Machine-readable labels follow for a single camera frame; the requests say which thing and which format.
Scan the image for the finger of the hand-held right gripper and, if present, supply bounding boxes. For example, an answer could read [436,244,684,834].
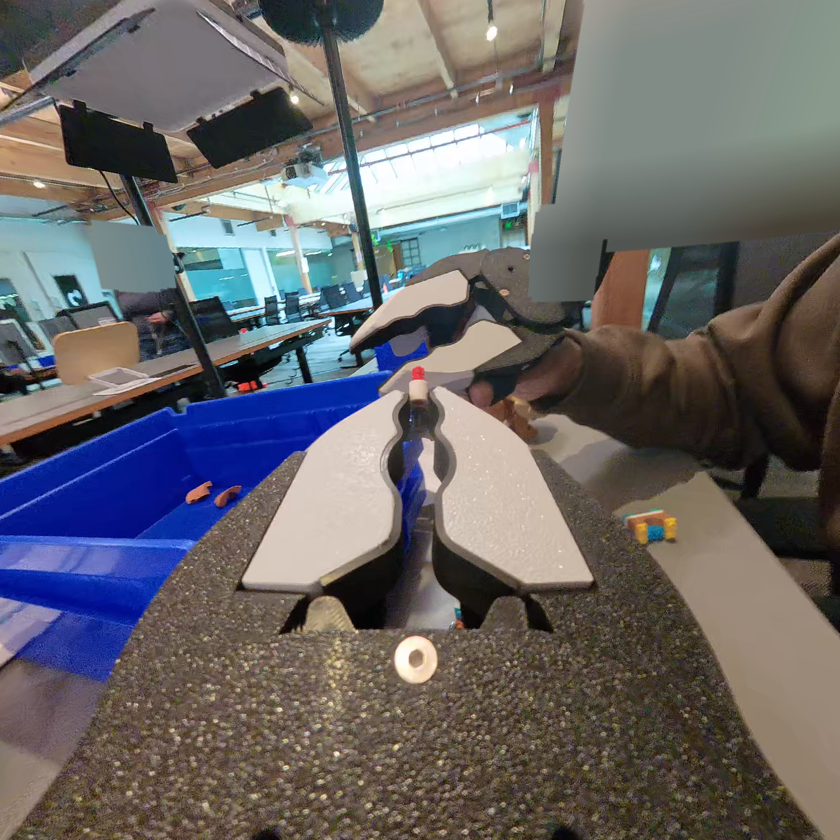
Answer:
[351,269,473,353]
[381,319,526,397]

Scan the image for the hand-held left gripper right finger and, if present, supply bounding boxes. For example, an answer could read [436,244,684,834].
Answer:
[427,388,595,628]

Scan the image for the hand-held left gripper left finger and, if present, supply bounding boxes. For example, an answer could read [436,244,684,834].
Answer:
[243,392,410,628]

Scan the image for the toy bricks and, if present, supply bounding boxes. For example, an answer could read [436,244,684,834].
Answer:
[184,482,246,508]

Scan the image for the person's right forearm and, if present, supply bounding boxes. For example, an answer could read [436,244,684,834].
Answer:
[565,237,840,473]

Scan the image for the person's right hand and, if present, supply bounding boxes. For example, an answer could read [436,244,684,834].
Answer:
[466,335,585,410]

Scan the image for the brown toy brick model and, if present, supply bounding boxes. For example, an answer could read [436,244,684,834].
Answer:
[493,398,542,443]

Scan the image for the wooden pillar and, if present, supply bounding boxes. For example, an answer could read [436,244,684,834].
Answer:
[591,250,653,329]

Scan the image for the small multicoloured toy brick block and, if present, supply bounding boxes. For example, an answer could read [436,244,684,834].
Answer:
[625,508,679,544]

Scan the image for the ceiling mounted projector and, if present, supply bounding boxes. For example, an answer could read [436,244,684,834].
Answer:
[283,145,329,191]

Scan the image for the long wooden office table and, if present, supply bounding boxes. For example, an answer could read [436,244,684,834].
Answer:
[0,319,329,447]

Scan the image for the black light stand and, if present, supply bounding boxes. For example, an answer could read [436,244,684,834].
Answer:
[119,171,227,397]

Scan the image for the studio light with black flaps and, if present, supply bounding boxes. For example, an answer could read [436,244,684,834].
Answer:
[27,0,316,185]

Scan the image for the black metal post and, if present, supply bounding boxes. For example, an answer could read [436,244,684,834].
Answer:
[319,33,384,309]

